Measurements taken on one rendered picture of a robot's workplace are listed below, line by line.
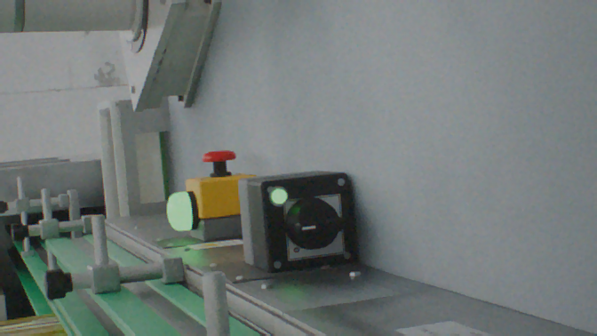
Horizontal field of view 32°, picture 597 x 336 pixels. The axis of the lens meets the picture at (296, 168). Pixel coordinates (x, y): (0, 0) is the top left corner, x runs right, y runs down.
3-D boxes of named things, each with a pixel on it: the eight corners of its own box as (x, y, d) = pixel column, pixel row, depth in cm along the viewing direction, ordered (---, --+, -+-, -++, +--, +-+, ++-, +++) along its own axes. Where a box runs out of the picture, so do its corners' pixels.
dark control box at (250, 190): (329, 252, 98) (243, 264, 95) (322, 169, 97) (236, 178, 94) (362, 262, 90) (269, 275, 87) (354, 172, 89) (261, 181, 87)
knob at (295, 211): (336, 245, 89) (350, 249, 86) (287, 252, 88) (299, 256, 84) (331, 194, 89) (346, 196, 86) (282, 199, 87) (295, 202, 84)
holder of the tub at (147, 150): (163, 256, 181) (119, 262, 178) (148, 100, 179) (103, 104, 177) (184, 268, 164) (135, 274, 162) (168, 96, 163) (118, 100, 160)
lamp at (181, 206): (191, 228, 120) (166, 230, 119) (187, 189, 120) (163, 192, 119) (200, 230, 116) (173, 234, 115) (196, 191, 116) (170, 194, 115)
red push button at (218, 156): (200, 180, 120) (197, 152, 120) (233, 177, 121) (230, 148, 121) (208, 182, 116) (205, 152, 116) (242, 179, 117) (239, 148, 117)
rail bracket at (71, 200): (107, 244, 224) (0, 258, 217) (99, 168, 223) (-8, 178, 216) (110, 246, 219) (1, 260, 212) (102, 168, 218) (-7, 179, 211)
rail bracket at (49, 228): (101, 292, 159) (18, 303, 155) (91, 183, 158) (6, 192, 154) (104, 294, 156) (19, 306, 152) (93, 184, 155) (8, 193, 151)
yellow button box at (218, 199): (250, 229, 124) (190, 237, 121) (244, 168, 123) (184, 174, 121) (266, 235, 117) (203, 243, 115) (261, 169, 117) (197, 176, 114)
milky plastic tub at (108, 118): (157, 227, 180) (107, 233, 178) (145, 100, 179) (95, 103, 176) (178, 236, 164) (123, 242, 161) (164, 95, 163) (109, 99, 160)
